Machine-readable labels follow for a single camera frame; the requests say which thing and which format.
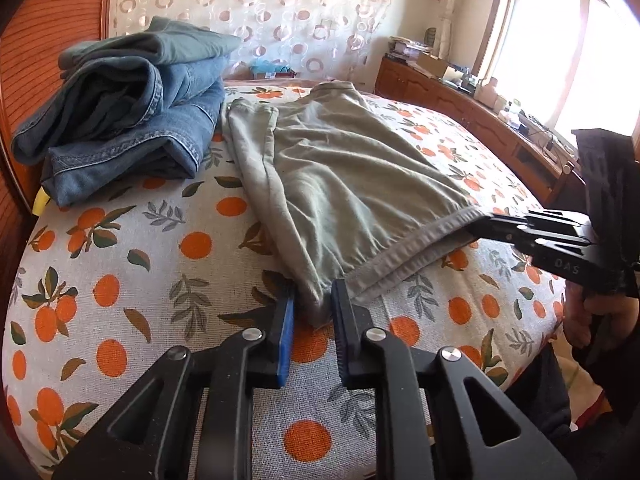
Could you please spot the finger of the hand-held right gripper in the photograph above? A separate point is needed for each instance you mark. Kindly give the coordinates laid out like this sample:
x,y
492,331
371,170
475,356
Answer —
x,y
555,222
545,246

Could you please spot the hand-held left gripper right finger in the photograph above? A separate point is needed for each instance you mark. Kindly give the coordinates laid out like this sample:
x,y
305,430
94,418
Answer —
x,y
345,335

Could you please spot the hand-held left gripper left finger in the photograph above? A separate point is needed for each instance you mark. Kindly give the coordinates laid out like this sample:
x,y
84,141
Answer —
x,y
286,345

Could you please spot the khaki pants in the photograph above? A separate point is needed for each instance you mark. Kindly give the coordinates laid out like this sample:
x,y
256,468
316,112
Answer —
x,y
340,185

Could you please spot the person's right hand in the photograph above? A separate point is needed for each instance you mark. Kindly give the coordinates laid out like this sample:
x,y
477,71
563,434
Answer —
x,y
625,317

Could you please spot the green-capped bottle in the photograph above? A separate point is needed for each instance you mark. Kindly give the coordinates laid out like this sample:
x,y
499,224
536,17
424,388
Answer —
x,y
512,106

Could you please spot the person's dark clothing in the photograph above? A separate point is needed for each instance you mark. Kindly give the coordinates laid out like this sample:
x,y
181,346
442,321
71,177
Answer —
x,y
540,400

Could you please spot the orange fruit print bed sheet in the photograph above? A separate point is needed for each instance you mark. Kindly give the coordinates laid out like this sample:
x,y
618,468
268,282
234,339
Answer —
x,y
150,310

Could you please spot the low wooden cabinet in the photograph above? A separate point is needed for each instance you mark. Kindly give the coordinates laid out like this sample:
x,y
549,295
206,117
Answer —
x,y
450,100

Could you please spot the wood-framed window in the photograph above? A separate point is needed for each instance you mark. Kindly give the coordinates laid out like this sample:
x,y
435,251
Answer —
x,y
545,60

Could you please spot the open flat cardboard box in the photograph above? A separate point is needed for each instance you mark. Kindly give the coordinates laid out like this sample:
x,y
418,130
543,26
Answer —
x,y
437,65

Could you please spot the small round fan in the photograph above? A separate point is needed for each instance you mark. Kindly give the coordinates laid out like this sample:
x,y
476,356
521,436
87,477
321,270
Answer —
x,y
431,37

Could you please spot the stack of papers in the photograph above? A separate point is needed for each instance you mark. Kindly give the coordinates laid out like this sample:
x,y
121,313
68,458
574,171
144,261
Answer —
x,y
407,47

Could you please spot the white window drape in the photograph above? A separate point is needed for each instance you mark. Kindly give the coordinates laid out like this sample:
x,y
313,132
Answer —
x,y
460,10

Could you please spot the folded blue jeans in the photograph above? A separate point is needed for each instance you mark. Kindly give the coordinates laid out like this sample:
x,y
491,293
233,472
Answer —
x,y
125,165
125,90

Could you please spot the small cardboard box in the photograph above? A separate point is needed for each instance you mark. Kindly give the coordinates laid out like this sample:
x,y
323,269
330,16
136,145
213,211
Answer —
x,y
280,75

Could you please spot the blue plastic bag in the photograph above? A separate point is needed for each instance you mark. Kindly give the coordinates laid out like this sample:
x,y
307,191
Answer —
x,y
262,66

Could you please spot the yellow plush toy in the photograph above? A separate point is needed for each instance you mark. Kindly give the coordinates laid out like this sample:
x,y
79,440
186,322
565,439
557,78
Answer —
x,y
41,202

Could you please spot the sheer circle-patterned curtain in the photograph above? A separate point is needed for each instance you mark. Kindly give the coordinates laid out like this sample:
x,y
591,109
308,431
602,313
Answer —
x,y
250,5

